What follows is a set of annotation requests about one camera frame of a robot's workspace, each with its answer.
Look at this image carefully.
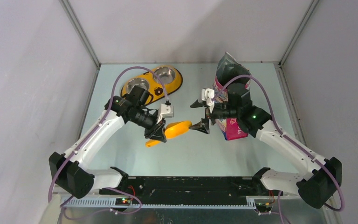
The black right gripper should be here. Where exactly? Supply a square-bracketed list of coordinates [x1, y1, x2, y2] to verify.
[189, 98, 240, 134]

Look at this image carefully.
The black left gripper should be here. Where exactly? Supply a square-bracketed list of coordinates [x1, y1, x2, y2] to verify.
[129, 107, 166, 142]

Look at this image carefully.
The yellow plastic food scoop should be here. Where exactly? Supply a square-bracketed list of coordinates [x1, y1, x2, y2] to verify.
[145, 120, 192, 147]

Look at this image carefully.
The yellow double pet bowl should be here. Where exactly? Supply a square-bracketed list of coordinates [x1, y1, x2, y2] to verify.
[120, 65, 183, 105]

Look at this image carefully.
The colourful cat food bag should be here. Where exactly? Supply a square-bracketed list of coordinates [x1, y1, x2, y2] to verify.
[212, 52, 252, 141]

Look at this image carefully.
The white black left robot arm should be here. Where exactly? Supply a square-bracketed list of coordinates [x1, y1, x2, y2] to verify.
[48, 86, 174, 200]

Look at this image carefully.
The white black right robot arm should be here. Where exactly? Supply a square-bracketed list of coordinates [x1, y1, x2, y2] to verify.
[190, 83, 342, 209]

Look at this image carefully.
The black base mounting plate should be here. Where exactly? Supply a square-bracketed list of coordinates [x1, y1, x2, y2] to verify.
[99, 176, 284, 205]

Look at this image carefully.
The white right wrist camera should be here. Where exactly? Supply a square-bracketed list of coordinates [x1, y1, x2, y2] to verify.
[198, 88, 215, 108]

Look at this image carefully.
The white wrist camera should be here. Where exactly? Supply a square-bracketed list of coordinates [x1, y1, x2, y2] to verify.
[198, 88, 215, 108]
[157, 104, 174, 123]

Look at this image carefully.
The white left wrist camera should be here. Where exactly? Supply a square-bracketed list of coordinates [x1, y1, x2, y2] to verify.
[157, 104, 174, 123]

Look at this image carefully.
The grey slotted cable duct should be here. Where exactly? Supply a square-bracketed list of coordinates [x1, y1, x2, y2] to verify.
[61, 197, 257, 210]

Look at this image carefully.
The aluminium front frame rail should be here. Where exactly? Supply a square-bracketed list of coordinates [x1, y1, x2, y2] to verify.
[53, 176, 334, 224]

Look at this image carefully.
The aluminium left corner post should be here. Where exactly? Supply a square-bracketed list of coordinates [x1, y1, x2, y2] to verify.
[59, 0, 101, 69]

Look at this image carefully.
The aluminium corner post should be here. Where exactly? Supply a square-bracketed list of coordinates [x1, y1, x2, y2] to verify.
[279, 0, 320, 67]
[59, 0, 101, 69]

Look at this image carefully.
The aluminium right corner post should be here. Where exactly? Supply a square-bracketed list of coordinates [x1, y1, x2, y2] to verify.
[279, 0, 320, 67]

